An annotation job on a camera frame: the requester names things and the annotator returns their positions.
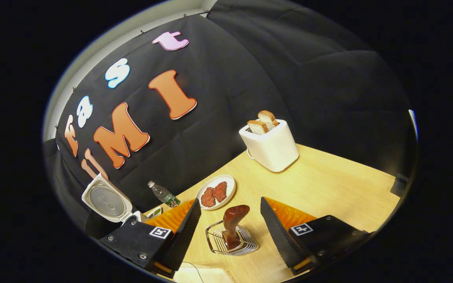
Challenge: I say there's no brown wooden spoon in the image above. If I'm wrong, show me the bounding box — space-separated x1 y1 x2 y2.
222 204 250 250

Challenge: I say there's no white rice cooker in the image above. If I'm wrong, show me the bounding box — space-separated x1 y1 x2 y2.
81 173 149 224

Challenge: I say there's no white oval plate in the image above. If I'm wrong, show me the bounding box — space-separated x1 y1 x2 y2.
195 174 236 211

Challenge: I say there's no red-brown meat piece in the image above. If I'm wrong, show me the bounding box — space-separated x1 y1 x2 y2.
200 187 216 208
212 181 228 203

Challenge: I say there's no metal wire chopstick holder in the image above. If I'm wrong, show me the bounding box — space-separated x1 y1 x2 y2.
205 220 260 256

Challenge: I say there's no white toaster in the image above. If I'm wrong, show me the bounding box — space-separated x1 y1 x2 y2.
239 119 300 173

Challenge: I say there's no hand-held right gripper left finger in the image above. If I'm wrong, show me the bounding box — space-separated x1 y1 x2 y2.
99 198 202 279

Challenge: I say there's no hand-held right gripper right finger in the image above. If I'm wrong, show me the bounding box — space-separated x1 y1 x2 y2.
260 196 370 276

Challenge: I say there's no clear plastic water bottle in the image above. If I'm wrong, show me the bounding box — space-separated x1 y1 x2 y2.
147 180 181 209

